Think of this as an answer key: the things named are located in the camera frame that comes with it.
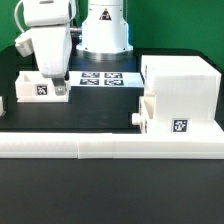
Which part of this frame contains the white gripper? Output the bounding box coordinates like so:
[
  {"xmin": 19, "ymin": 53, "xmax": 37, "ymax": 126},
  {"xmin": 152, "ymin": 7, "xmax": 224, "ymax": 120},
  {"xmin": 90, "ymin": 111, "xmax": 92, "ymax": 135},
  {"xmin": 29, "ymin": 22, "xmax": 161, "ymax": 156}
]
[{"xmin": 31, "ymin": 25, "xmax": 72, "ymax": 96}]

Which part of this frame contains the white drawer tray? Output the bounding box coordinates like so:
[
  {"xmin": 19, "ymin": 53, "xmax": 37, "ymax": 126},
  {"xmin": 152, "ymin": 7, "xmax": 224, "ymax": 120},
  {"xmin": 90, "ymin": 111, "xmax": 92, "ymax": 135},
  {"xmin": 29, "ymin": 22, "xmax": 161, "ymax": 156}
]
[{"xmin": 15, "ymin": 71, "xmax": 71, "ymax": 103}]

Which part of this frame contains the white front drawer with knob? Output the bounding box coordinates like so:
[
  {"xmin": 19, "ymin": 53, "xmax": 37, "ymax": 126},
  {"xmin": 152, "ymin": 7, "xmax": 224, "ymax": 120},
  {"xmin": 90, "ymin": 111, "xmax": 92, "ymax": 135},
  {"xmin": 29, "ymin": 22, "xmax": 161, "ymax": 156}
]
[{"xmin": 131, "ymin": 94, "xmax": 155, "ymax": 134}]

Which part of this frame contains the white drawer housing box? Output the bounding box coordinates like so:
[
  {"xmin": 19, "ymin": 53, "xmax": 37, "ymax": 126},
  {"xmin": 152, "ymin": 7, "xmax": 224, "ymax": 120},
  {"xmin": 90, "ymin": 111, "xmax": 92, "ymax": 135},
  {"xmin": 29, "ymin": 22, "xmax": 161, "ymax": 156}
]
[{"xmin": 141, "ymin": 55, "xmax": 221, "ymax": 134}]

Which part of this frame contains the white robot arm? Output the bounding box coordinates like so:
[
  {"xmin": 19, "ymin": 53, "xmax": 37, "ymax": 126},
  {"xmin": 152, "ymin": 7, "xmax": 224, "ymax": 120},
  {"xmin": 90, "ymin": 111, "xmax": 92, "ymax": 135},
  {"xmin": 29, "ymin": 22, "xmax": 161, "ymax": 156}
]
[{"xmin": 23, "ymin": 0, "xmax": 133, "ymax": 96}]

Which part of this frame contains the white marker sheet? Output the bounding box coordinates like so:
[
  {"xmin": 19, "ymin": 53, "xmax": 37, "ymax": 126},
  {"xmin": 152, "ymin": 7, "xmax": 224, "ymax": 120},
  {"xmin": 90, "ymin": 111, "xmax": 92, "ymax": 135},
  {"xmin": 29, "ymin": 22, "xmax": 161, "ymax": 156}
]
[{"xmin": 70, "ymin": 71, "xmax": 144, "ymax": 88}]

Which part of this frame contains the white L-shaped fence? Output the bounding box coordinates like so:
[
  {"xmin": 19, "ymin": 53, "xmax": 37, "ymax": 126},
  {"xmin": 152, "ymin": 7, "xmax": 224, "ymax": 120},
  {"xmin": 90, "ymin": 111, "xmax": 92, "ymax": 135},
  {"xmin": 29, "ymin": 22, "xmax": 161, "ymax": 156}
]
[{"xmin": 0, "ymin": 132, "xmax": 224, "ymax": 159}]

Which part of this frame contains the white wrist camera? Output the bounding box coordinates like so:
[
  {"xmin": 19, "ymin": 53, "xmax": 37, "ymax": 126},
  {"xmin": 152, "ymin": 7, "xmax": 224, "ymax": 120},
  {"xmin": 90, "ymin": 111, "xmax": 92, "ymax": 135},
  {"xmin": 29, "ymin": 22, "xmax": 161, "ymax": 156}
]
[{"xmin": 15, "ymin": 30, "xmax": 34, "ymax": 57}]

